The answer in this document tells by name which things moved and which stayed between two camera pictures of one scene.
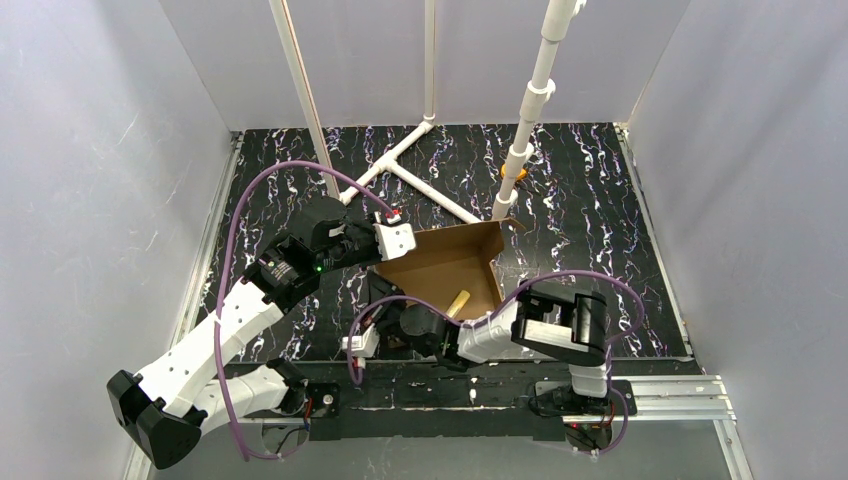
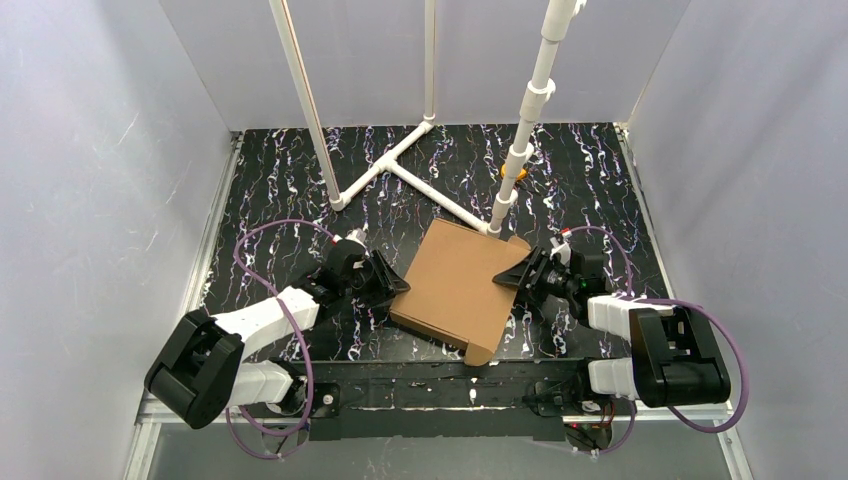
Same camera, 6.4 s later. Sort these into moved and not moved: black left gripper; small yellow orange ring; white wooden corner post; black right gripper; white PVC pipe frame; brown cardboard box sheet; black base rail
Moved: black right gripper; brown cardboard box sheet; black left gripper
Not moved: black base rail; small yellow orange ring; white wooden corner post; white PVC pipe frame
